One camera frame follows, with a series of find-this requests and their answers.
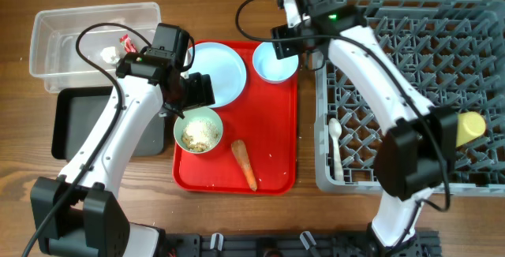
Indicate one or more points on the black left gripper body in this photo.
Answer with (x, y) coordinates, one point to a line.
(199, 91)

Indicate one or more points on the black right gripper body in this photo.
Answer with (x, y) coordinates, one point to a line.
(282, 42)

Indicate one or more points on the red snack wrapper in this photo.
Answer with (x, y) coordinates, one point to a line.
(128, 44)

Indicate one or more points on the white tissue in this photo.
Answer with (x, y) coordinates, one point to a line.
(110, 55)

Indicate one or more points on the light blue bowl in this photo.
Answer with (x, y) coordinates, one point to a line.
(271, 69)

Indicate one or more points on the white plastic spoon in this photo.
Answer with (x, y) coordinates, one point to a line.
(335, 131)

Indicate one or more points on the yellow plastic cup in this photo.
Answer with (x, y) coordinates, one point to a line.
(471, 125)

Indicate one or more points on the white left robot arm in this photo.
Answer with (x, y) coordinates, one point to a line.
(77, 213)

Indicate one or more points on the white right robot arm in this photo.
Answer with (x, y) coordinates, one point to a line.
(417, 152)

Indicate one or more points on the clear plastic waste bin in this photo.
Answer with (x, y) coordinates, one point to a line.
(53, 57)

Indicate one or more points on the grey plastic dishwasher rack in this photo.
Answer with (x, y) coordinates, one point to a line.
(452, 52)

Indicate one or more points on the light blue plate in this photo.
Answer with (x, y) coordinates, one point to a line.
(225, 68)

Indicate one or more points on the green bowl with food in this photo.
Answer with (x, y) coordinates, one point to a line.
(199, 132)

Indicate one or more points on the black rectangular tray bin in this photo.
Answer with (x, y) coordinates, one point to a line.
(77, 111)

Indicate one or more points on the red plastic serving tray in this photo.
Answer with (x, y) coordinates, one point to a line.
(264, 116)

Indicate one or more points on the orange carrot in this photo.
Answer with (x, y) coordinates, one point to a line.
(241, 155)

